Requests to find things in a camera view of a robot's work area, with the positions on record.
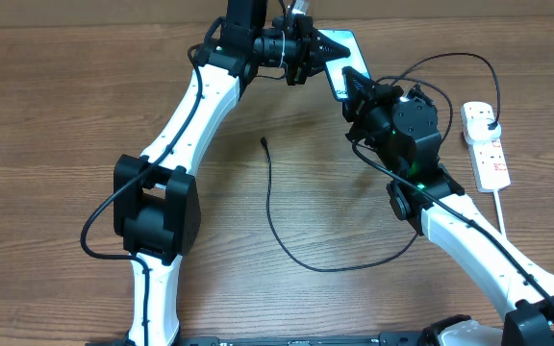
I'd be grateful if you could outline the white charger plug adapter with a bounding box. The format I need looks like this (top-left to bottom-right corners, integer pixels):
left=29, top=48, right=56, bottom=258
left=464, top=117, right=502, bottom=145

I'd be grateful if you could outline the Samsung Galaxy smartphone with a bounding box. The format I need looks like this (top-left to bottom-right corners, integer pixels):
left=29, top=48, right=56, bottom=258
left=319, top=29, right=370, bottom=102

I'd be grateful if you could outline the white power strip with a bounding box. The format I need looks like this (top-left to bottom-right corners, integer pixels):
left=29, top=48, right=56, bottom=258
left=461, top=101, right=511, bottom=192

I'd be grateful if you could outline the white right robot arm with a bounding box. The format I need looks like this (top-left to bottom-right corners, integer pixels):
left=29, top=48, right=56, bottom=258
left=342, top=67, right=554, bottom=345

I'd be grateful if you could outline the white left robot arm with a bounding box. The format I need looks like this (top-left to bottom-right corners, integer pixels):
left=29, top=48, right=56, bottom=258
left=80, top=0, right=354, bottom=345

